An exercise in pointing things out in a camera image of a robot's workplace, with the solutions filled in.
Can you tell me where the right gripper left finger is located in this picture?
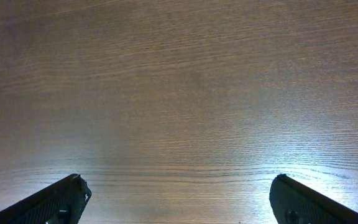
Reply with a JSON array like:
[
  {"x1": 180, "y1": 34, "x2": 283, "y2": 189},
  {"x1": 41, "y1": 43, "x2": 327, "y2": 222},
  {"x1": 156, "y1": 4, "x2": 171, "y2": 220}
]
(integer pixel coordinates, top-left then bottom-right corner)
[{"x1": 0, "y1": 174, "x2": 91, "y2": 224}]

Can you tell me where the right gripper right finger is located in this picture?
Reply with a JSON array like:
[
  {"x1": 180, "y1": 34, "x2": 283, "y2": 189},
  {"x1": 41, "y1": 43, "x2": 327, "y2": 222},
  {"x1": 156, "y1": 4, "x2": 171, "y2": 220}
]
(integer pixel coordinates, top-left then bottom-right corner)
[{"x1": 269, "y1": 174, "x2": 358, "y2": 224}]

